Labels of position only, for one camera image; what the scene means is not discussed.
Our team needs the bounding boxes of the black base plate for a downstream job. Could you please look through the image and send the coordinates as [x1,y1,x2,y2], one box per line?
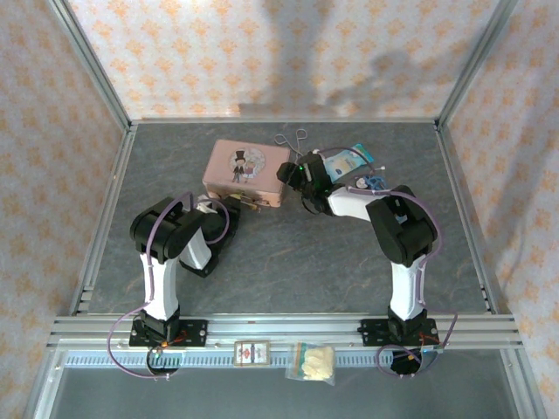
[128,319,209,348]
[359,318,438,348]

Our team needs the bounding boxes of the aluminium back rail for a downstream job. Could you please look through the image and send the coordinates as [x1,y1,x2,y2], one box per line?
[129,116,439,127]

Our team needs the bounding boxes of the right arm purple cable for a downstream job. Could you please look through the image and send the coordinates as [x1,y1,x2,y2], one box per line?
[320,147,459,379]

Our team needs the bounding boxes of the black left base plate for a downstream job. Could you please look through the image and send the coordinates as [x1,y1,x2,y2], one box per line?
[128,319,209,348]

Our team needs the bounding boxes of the clear bag of chips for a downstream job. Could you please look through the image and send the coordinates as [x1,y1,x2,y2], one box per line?
[284,341,338,387]

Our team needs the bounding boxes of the aluminium front rail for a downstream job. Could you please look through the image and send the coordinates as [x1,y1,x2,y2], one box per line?
[47,313,523,350]

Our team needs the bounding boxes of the aluminium left side rail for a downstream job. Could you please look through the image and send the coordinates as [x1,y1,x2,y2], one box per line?
[71,124,139,316]

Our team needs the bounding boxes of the aluminium corner post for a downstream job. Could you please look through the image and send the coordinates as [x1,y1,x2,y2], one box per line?
[435,0,521,128]
[46,0,133,132]

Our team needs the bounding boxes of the aluminium right corner post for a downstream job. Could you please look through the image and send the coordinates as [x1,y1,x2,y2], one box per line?
[435,0,521,128]

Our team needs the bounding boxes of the blue plastic tool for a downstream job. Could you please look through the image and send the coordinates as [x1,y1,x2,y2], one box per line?
[354,172,390,194]

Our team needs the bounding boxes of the aluminium right side rail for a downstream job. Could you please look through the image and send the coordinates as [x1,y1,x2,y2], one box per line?
[433,123,500,315]

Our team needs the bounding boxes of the metal wire tongs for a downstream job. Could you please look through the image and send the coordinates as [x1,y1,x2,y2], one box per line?
[273,128,309,155]

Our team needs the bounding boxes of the slotted grey cable duct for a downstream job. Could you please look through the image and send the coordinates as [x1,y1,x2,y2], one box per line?
[65,353,513,368]

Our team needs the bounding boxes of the blue white packet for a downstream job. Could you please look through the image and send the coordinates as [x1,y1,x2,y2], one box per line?
[325,142,376,182]

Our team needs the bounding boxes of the aluminium rail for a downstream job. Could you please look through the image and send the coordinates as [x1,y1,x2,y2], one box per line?
[129,116,439,127]
[71,124,139,316]
[433,123,500,315]
[47,313,523,350]

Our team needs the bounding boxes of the small card box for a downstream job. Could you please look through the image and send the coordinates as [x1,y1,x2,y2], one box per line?
[233,340,273,367]

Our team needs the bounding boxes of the pink tin box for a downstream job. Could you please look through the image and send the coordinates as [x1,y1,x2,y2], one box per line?
[201,138,292,210]

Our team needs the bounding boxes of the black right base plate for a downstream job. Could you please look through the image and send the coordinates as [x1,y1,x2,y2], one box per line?
[359,318,438,348]

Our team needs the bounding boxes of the aluminium left corner post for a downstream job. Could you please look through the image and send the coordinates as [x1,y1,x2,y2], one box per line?
[46,0,133,132]

